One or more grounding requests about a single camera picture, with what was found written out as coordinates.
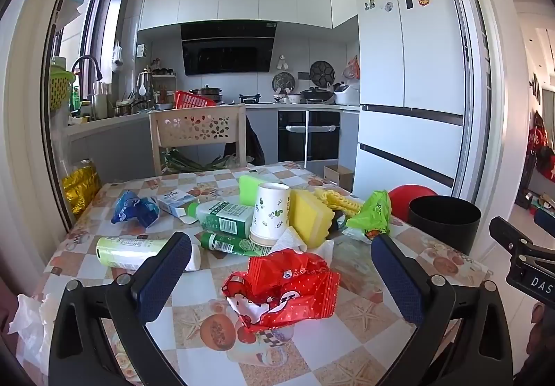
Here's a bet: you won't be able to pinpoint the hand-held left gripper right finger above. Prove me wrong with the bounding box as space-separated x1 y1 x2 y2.
370 233 513 386

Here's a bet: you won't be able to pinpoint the black trash bin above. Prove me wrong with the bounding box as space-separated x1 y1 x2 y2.
408 196 482 257

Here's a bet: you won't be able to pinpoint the grey kitchen counter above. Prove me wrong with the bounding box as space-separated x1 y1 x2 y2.
65 102 360 178

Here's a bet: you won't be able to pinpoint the green onions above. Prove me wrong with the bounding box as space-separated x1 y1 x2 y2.
162 149 237 172

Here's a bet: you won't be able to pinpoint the checkered patterned tablecloth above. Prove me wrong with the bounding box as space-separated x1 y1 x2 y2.
32 160 493 386

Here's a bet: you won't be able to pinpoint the cardboard box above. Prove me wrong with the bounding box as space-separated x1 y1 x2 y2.
324 165 355 194

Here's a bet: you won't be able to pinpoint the gold foil bag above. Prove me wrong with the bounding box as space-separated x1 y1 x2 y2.
62 159 102 216

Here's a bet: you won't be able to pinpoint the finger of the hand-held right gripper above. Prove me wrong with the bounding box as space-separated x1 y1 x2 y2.
533 208 555 238
489 216 533 257

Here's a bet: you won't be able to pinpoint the black built-in oven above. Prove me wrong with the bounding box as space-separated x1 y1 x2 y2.
277 109 341 162

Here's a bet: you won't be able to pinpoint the red garment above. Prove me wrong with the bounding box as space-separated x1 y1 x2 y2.
526 112 555 183

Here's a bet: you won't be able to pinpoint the green plastic basket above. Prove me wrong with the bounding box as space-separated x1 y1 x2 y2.
49 65 75 111

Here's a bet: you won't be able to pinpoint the black round mould pan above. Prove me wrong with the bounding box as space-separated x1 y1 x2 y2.
309 60 336 86

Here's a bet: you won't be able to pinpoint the yellow sponge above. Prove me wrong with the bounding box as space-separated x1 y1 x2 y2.
288 189 335 249

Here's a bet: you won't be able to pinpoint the small white blue carton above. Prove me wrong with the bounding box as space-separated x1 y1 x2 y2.
156 190 201 224

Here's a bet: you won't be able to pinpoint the red plastic basket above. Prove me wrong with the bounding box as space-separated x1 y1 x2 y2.
174 91 216 110

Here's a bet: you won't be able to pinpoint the person's right hand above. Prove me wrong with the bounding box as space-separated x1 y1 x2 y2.
530 303 547 354

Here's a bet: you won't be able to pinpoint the black wok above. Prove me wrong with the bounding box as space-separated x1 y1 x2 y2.
299 86 335 103

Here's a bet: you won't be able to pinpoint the green plastic bag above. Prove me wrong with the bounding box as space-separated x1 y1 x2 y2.
344 191 392 240

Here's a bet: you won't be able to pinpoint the black range hood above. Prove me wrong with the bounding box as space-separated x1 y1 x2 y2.
181 22 278 76

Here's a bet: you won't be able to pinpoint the slim green bottle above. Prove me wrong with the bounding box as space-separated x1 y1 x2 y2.
199 232 274 257

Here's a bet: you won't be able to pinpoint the black kitchen faucet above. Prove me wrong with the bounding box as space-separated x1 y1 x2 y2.
70 56 103 118

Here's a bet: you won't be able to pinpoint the grey sliding door frame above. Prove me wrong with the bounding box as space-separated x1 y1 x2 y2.
434 0 506 259

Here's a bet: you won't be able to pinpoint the white refrigerator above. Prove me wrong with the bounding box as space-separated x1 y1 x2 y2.
352 0 467 200

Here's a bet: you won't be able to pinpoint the beige cutout chair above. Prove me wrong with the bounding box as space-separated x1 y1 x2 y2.
150 105 248 177

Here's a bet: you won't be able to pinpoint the white tissue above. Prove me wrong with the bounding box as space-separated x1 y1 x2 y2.
271 226 334 259
9 294 55 374

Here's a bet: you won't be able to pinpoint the red plastic chair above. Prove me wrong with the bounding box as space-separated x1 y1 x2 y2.
388 185 438 222

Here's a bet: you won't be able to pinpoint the yellow foam fruit net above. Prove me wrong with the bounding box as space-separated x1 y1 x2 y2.
314 188 363 216

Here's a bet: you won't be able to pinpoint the white rice cooker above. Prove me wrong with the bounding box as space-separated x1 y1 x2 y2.
333 82 361 106

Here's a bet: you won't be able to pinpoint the red dotted snack wrapper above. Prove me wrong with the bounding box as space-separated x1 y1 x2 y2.
222 249 341 333

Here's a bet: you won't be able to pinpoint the pale green white canister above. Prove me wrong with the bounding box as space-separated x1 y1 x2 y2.
96 236 202 272

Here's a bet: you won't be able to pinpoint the steel pot with lid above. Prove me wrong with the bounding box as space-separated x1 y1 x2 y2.
189 84 224 104

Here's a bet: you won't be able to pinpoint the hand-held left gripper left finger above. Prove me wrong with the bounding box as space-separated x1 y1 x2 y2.
49 232 193 386

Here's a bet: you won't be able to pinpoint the black jacket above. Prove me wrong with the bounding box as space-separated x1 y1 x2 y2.
223 115 265 166

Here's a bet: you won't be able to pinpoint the blue plastic wrapper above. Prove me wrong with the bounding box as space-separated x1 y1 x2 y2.
111 191 160 229

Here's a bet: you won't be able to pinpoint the large green white bottle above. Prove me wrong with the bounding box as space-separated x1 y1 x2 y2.
186 200 254 238

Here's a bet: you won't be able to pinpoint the leaf print paper cup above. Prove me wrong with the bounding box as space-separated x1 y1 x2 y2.
249 183 290 246

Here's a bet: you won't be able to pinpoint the green sponge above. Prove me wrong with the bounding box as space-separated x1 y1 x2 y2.
239 175 272 207

